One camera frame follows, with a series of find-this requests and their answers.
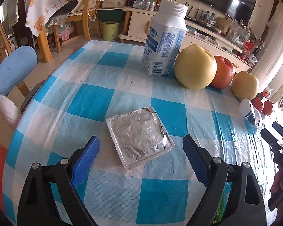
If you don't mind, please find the orange print white cloth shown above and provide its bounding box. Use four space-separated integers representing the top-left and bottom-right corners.
25 0 68 37

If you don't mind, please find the blue padded chair back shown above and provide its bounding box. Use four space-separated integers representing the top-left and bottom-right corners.
0 45 38 96

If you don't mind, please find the wooden chair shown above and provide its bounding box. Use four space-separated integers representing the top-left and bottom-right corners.
37 0 96 63

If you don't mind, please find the white blue pouch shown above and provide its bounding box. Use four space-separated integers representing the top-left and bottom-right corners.
239 98 263 130

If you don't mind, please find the green waste bin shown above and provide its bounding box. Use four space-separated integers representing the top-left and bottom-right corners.
103 21 121 41

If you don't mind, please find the white curtain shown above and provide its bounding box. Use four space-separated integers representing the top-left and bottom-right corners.
251 2 283 92

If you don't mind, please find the cartoon cow snack bag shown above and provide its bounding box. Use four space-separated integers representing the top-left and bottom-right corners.
215 189 226 223

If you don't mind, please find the yellow apple left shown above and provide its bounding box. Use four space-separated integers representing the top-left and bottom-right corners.
174 45 217 90

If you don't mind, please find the red apple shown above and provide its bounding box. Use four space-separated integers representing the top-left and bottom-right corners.
210 56 235 89

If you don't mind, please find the clear plastic bag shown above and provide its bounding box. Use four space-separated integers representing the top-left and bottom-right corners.
225 19 251 50

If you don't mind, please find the blue checkered tablecloth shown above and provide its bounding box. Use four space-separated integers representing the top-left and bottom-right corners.
3 41 276 225

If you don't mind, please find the white tv cabinet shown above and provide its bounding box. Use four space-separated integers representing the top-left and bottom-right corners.
119 6 252 73

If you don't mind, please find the white blue yogurt bottle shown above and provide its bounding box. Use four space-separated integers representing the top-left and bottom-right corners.
141 0 188 76

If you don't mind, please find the yellow pear right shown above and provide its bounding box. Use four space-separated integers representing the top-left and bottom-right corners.
231 71 259 101

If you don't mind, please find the person's right hand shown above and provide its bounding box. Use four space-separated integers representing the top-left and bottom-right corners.
270 169 283 194

